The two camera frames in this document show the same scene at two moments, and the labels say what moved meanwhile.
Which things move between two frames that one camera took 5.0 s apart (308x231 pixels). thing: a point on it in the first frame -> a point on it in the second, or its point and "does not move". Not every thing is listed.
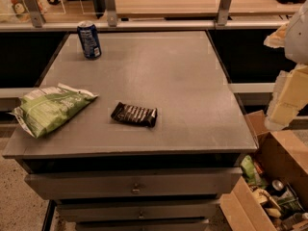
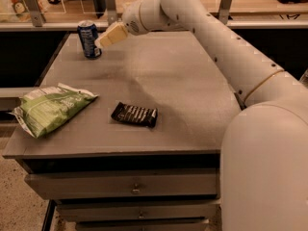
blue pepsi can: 89,39 does not move
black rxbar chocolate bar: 134,114 does not move
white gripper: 297,38 -> 131,19
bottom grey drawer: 143,224 does not move
